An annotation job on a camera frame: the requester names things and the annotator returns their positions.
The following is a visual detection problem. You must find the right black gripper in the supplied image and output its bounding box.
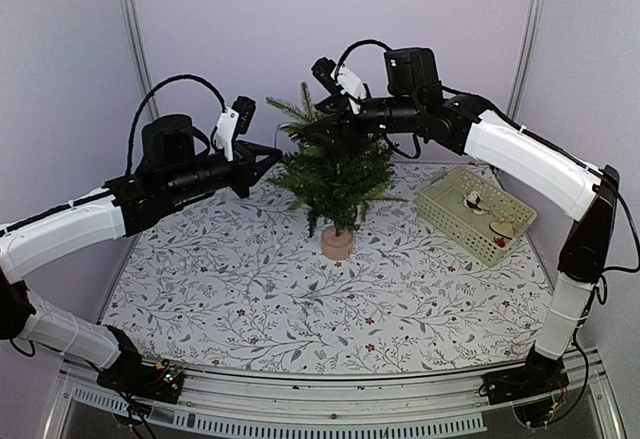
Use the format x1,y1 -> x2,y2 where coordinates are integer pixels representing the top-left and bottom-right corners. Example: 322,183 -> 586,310
302,92 -> 421,153

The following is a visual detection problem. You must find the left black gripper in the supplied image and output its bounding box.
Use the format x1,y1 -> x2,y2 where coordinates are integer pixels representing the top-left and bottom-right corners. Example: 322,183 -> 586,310
164,140 -> 283,204

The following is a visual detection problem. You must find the small green christmas tree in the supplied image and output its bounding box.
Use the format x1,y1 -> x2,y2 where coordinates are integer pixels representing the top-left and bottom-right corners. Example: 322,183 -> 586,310
266,83 -> 401,262

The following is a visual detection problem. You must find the pale green plastic basket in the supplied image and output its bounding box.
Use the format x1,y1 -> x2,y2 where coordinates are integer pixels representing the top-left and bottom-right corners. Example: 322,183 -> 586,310
416,165 -> 537,266

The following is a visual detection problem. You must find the white ball light garland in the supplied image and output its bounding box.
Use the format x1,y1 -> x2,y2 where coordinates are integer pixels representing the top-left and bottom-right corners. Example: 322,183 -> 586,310
273,122 -> 291,152

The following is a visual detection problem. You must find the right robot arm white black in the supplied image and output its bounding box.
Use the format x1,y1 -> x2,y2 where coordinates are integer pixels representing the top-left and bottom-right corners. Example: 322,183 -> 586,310
305,47 -> 619,395

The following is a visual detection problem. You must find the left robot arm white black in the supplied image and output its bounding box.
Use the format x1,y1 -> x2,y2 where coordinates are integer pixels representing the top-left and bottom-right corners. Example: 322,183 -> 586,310
1,110 -> 282,393

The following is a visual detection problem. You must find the floral white tablecloth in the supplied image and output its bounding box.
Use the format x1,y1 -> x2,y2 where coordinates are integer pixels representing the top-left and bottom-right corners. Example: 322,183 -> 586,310
102,163 -> 552,374

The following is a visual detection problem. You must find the black white cotton ornament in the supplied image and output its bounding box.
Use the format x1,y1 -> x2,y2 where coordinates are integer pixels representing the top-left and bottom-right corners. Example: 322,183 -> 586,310
464,190 -> 488,215

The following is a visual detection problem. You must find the wooden heart ornament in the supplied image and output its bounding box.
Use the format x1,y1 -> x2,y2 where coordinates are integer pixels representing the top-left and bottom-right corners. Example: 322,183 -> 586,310
489,217 -> 518,240

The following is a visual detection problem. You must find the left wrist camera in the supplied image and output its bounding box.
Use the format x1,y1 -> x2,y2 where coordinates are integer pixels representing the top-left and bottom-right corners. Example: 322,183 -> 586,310
210,96 -> 256,162

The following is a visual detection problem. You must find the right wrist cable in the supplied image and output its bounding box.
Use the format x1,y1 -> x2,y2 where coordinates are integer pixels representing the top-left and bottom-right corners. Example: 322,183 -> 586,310
334,38 -> 394,73

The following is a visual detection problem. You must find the wrist cable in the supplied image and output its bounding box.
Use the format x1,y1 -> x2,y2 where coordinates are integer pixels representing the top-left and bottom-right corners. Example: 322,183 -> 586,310
334,38 -> 394,73
125,74 -> 226,180

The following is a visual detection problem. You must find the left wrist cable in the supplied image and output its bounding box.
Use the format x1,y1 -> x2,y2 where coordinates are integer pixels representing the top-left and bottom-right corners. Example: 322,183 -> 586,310
125,74 -> 226,180

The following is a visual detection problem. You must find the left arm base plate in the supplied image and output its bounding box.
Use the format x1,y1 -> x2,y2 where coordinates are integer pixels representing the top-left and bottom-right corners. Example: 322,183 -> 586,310
97,356 -> 184,404

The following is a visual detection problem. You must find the front aluminium rail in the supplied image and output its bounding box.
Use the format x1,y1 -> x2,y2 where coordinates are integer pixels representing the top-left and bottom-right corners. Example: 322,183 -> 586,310
43,348 -> 627,438

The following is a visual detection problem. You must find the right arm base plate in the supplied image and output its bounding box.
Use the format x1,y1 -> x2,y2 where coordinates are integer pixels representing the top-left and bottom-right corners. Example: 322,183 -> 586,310
478,366 -> 569,405

